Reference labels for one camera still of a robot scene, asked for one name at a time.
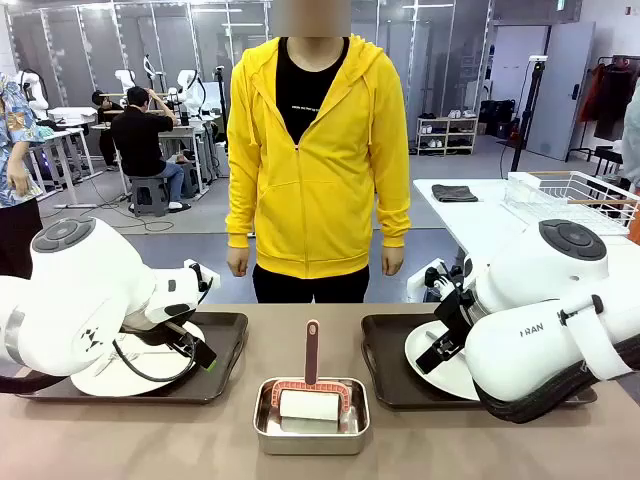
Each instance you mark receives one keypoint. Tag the bystander in floral shirt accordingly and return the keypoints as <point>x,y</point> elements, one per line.
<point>15,150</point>

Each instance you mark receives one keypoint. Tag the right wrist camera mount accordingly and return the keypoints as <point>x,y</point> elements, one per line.
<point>417,282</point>

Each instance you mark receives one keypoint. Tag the grey plastic stool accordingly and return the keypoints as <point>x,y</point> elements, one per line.
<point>148,195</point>

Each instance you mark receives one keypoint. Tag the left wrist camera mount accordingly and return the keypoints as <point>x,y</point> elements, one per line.
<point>197,275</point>

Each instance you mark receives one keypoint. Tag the person's right hand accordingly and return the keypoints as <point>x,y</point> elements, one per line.
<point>237,262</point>

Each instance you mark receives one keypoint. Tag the person's left hand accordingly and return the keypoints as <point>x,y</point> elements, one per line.
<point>393,261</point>

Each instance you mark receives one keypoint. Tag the folded dark grey cloth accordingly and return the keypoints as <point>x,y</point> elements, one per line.
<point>455,193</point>

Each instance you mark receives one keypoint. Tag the clothes rack with garments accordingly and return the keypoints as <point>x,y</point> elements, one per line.
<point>612,100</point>

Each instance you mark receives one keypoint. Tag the silver knife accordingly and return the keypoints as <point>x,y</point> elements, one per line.
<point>102,369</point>

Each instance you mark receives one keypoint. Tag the rectangular steel container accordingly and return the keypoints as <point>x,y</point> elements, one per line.
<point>310,444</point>

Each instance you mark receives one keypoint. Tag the black tripod stand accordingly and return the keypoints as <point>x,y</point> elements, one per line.
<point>537,70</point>

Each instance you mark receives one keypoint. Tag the person in yellow hoodie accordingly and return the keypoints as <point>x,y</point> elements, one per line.
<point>320,200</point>

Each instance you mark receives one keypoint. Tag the white side table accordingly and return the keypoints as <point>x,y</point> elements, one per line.
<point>480,220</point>

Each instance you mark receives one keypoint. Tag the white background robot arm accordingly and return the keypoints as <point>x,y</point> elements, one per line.
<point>32,90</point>
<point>190,92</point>
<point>125,82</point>

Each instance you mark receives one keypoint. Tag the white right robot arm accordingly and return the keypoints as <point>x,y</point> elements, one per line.
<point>525,360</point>

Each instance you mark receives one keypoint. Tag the seated person with dark hair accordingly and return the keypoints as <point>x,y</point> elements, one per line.
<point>102,107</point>

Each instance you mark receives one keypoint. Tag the grey door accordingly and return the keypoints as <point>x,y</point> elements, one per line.
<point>565,90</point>

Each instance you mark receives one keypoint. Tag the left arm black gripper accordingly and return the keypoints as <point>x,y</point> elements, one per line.
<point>160,332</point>

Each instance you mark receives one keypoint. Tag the dark brown serving tray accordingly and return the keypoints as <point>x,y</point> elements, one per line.
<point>225,340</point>
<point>385,360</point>

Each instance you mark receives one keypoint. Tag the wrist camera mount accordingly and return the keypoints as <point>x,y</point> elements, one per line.
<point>197,275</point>
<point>417,282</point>

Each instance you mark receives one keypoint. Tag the seated person black shirt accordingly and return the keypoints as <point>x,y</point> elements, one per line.
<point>135,140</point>

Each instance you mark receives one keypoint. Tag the bystander bare hand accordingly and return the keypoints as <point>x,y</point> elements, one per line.
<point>19,177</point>

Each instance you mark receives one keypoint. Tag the white shoe rack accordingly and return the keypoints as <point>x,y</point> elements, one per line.
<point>447,135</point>

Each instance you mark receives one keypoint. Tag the large white round plate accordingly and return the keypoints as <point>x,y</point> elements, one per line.
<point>100,385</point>

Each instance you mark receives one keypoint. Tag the right forearm yellow sleeve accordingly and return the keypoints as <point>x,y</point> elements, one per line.
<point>241,215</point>

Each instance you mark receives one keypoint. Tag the black bags pile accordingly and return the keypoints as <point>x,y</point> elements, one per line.
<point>497,117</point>

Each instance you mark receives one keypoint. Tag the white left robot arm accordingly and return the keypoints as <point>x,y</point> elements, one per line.
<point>75,280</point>

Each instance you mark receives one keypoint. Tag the white background desk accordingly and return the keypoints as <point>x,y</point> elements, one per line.
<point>182,131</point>
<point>65,135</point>

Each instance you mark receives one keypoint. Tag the silver cutlery piece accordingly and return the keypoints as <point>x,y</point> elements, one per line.
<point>432,335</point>

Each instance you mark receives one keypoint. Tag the left forearm yellow sleeve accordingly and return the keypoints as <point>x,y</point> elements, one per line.
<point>394,215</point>

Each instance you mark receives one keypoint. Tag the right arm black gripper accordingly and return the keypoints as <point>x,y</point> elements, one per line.
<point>457,315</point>

